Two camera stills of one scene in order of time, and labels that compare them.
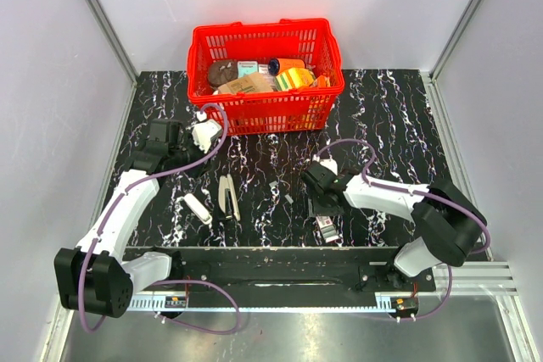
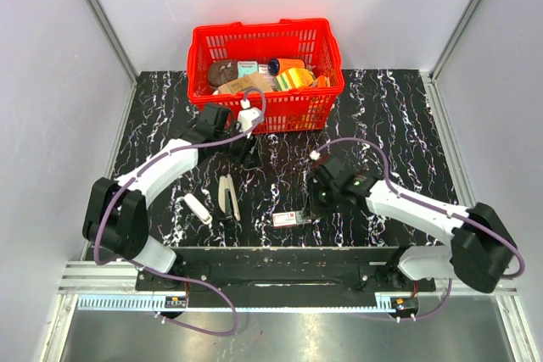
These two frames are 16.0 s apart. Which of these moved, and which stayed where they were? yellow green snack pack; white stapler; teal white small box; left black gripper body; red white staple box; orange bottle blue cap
Moved: red white staple box; left black gripper body
Stayed: orange bottle blue cap; yellow green snack pack; teal white small box; white stapler
